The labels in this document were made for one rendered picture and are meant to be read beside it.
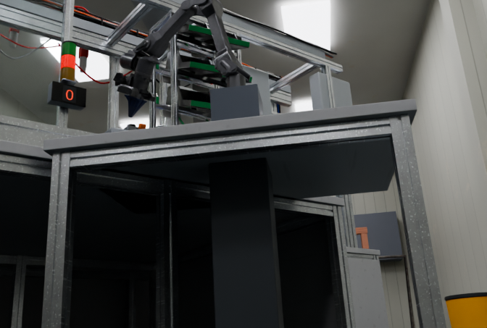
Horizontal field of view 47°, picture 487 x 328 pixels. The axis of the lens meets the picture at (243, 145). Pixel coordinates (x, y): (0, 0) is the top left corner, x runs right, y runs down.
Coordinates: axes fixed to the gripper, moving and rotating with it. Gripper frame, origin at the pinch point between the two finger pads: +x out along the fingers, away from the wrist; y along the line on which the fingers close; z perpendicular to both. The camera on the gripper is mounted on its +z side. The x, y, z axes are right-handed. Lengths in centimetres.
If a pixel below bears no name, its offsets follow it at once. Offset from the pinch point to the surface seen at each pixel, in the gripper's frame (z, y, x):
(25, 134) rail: 5.9, 46.1, 13.9
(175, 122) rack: -9.3, -19.0, 0.9
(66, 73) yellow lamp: 25.8, 4.1, -4.5
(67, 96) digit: 21.4, 6.6, 3.0
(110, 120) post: 62, -109, 14
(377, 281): -104, -153, 58
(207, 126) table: -44, 51, -3
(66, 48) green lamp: 30.4, 1.2, -13.1
